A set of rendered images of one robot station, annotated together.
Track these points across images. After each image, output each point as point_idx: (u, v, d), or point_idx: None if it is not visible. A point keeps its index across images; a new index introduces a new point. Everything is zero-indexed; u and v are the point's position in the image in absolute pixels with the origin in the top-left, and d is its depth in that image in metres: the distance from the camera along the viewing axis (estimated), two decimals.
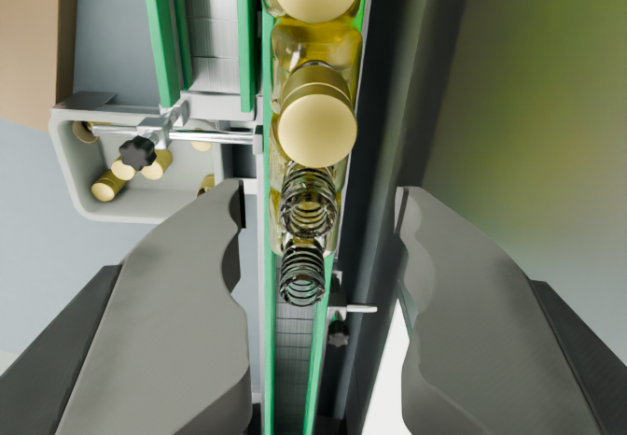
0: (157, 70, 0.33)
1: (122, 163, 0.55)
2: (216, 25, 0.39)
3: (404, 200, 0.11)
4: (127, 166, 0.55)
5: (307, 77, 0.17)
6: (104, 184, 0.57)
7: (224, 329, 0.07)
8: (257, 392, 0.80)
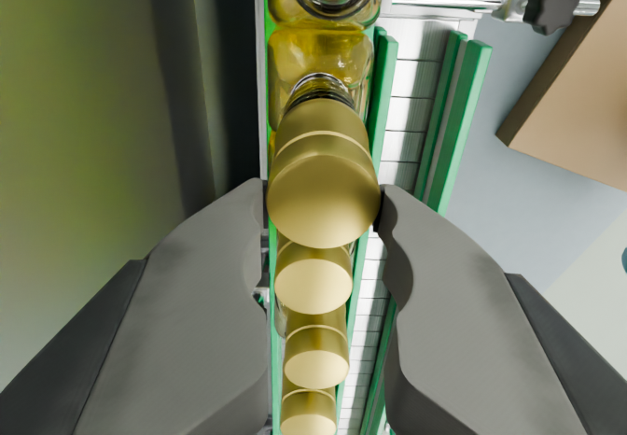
0: (480, 91, 0.31)
1: None
2: (407, 91, 0.40)
3: (381, 198, 0.11)
4: None
5: None
6: None
7: (243, 329, 0.07)
8: None
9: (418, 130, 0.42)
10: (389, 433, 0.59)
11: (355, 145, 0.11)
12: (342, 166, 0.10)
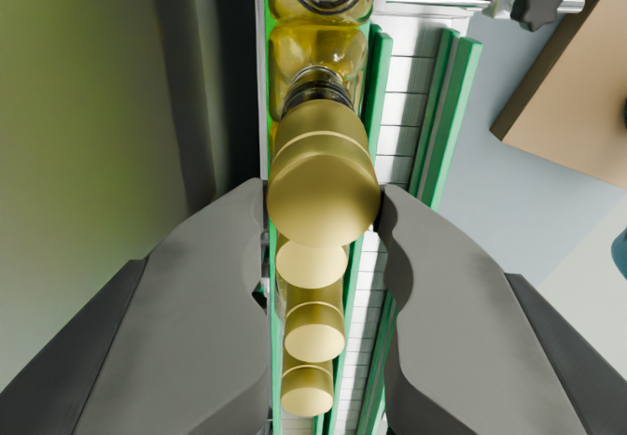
0: (471, 85, 0.33)
1: None
2: (402, 87, 0.41)
3: (381, 198, 0.11)
4: None
5: None
6: None
7: (243, 329, 0.07)
8: None
9: (413, 125, 0.43)
10: (386, 422, 0.60)
11: (355, 145, 0.11)
12: (342, 166, 0.10)
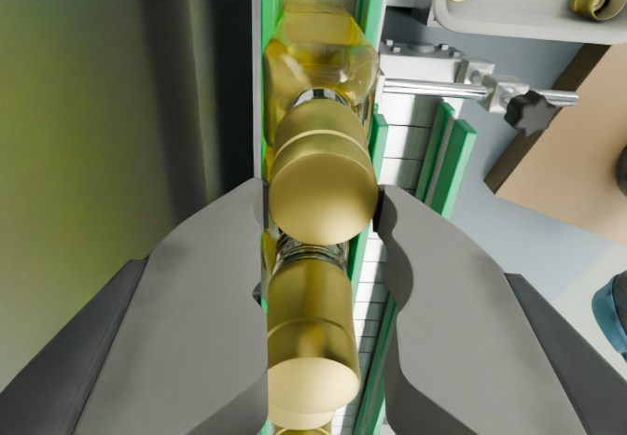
0: (465, 169, 0.33)
1: (360, 210, 0.11)
2: (397, 153, 0.41)
3: (381, 198, 0.11)
4: (344, 227, 0.12)
5: None
6: None
7: (243, 329, 0.07)
8: None
9: (408, 188, 0.44)
10: None
11: (339, 331, 0.13)
12: (326, 365, 0.12)
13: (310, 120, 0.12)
